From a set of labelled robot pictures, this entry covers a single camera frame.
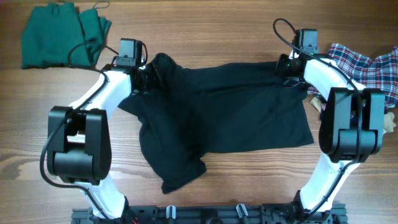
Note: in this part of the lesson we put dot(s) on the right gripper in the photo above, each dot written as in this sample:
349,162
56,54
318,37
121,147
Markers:
282,70

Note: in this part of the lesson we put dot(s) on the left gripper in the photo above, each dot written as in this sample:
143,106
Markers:
155,78

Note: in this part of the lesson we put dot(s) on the black polo shirt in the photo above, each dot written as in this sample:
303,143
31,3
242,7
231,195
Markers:
236,107

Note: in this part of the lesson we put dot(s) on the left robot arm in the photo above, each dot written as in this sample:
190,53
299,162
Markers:
77,153

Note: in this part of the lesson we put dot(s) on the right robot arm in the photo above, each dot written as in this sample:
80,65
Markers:
351,128

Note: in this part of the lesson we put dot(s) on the brown paper tag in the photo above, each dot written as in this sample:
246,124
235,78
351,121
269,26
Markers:
316,103

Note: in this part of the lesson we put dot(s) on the red blue plaid shirt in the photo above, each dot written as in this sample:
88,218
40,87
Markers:
379,72

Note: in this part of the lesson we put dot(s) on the folded green garment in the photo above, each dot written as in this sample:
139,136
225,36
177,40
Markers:
60,35

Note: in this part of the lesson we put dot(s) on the white crumpled garment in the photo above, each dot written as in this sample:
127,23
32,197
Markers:
388,124

